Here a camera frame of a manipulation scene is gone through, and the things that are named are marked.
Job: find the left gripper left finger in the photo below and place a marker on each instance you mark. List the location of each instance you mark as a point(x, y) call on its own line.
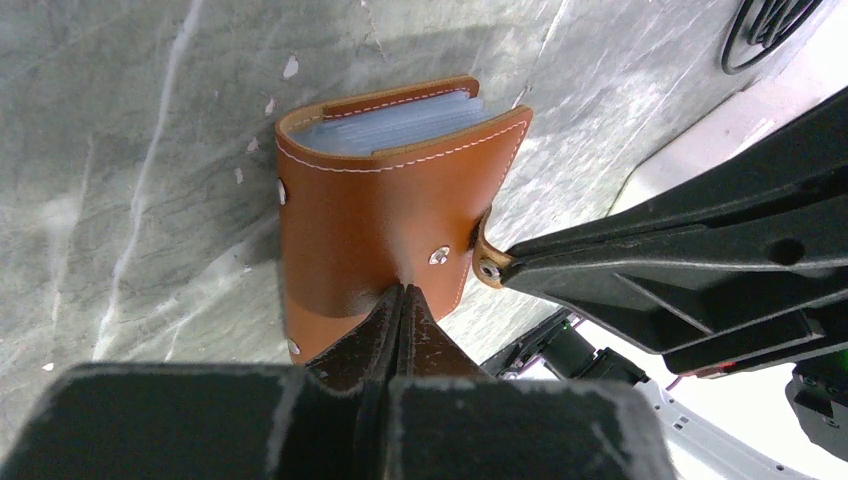
point(213, 421)

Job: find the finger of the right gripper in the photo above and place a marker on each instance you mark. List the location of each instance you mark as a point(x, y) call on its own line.
point(742, 267)

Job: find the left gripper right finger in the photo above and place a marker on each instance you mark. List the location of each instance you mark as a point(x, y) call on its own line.
point(471, 426)

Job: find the white plastic tray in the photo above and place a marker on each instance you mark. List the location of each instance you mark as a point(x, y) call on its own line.
point(816, 73)

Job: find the brown leather card holder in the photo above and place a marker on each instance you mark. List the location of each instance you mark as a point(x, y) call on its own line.
point(352, 225)

